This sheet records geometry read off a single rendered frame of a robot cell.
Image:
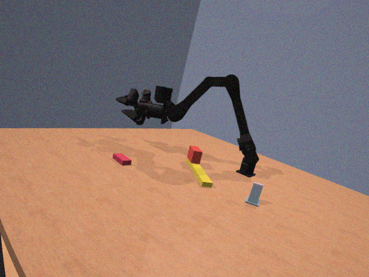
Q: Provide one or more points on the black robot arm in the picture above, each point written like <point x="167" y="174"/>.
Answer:
<point x="178" y="111"/>

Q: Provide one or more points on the yellow bar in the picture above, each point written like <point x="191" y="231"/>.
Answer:
<point x="193" y="159"/>

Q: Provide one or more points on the red rectangular block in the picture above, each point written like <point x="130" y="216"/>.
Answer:
<point x="122" y="159"/>

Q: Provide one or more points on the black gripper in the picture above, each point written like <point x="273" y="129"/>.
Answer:
<point x="142" y="109"/>

